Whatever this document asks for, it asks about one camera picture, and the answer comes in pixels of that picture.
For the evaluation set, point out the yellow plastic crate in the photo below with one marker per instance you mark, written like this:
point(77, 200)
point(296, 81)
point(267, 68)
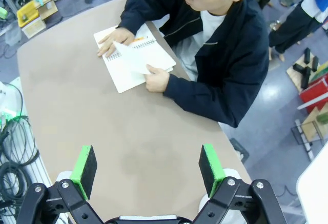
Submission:
point(28, 13)

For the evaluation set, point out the white plastic crate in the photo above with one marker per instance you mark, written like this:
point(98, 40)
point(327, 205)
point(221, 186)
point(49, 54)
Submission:
point(33, 30)

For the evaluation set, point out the person in black jacket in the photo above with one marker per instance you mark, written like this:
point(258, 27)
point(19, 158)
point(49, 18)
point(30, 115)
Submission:
point(230, 67)

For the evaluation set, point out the orange pencil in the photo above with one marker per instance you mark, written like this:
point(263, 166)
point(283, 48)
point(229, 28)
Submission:
point(138, 39)

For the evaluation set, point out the person's left hand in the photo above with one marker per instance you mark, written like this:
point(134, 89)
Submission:
point(157, 80)

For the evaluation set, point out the person's right hand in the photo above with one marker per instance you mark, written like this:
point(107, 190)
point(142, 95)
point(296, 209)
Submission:
point(116, 37)

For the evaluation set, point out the large white table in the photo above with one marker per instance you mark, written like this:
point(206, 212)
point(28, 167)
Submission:
point(315, 195)

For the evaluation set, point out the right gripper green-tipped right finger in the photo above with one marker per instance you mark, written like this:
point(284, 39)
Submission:
point(210, 170)

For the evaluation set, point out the red storage box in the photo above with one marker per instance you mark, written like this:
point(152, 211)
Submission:
point(315, 93)

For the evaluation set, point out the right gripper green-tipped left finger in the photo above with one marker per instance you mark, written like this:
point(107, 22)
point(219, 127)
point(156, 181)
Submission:
point(84, 172)

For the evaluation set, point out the white spiral notebook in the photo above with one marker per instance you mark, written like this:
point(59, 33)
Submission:
point(128, 80)

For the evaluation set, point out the person's right forearm black sleeve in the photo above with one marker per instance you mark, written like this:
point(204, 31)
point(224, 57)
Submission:
point(133, 19)

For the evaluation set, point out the wooden shelf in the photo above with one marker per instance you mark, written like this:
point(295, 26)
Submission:
point(311, 125)

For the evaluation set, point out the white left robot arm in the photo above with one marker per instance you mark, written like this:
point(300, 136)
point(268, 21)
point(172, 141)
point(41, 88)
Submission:
point(7, 93)

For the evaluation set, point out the black rectangular block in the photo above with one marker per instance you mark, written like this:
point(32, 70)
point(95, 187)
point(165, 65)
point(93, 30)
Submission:
point(306, 79)
point(298, 68)
point(306, 55)
point(315, 63)

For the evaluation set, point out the wooden board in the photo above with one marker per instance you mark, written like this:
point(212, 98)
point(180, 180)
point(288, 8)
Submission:
point(294, 79)

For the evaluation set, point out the person's left forearm black sleeve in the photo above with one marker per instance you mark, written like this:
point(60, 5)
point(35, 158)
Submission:
point(194, 93)

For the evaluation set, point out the white paper ball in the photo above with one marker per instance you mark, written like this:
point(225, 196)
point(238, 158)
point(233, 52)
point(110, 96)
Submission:
point(133, 60)

